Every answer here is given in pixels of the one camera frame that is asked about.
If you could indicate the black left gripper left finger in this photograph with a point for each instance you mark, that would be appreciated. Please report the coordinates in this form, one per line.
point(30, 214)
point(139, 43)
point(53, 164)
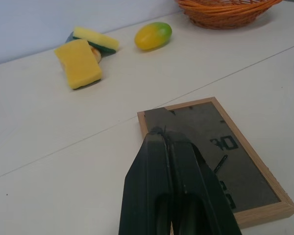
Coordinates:
point(147, 176)

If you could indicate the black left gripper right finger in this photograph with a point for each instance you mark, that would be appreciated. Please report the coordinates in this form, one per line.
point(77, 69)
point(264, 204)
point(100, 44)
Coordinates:
point(198, 191)

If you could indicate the yellow sponge with green pad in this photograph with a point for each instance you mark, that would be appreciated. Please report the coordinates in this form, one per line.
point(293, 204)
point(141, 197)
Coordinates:
point(98, 39)
point(78, 64)

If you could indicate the small tan round object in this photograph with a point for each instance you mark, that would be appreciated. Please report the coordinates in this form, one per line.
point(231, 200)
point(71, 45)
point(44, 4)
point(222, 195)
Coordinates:
point(97, 54)

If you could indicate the yellow green toy mango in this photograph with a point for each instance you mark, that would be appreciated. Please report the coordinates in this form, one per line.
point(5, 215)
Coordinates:
point(153, 36)

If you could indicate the orange wicker basket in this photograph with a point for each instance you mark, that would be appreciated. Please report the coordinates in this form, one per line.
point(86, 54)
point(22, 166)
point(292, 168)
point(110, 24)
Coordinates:
point(225, 12)

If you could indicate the wooden-framed dark board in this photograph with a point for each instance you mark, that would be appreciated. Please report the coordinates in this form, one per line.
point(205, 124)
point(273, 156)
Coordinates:
point(235, 151)

